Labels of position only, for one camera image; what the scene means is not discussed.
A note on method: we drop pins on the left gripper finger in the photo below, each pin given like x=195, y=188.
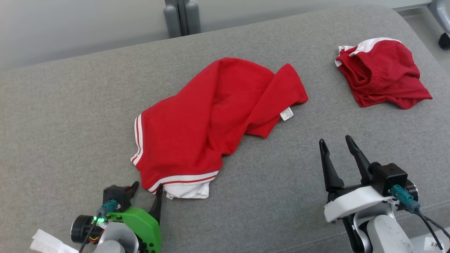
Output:
x=134, y=191
x=157, y=207

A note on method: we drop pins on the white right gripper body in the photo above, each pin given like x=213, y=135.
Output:
x=351, y=203

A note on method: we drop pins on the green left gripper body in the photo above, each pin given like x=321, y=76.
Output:
x=144, y=225

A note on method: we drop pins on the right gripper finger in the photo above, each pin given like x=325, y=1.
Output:
x=331, y=172
x=360, y=161

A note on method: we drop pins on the red shorts with white stripe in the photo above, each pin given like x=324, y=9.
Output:
x=383, y=73

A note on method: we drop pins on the red shirt with white sleeves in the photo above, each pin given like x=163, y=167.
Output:
x=211, y=116

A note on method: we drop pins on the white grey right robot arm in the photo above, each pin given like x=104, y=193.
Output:
x=386, y=235

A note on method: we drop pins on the white paper label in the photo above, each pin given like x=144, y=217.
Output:
x=434, y=243
x=49, y=242

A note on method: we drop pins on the black caster wheel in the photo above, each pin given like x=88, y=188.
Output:
x=444, y=41

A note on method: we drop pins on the grey chair leg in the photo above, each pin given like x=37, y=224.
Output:
x=441, y=14

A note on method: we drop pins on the grey rounded column stand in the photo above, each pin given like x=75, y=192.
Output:
x=181, y=17

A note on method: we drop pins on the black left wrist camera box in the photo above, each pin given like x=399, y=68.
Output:
x=116, y=196

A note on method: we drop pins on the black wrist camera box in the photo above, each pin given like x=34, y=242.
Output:
x=388, y=177
x=116, y=196

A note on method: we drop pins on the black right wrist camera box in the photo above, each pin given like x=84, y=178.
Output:
x=388, y=177

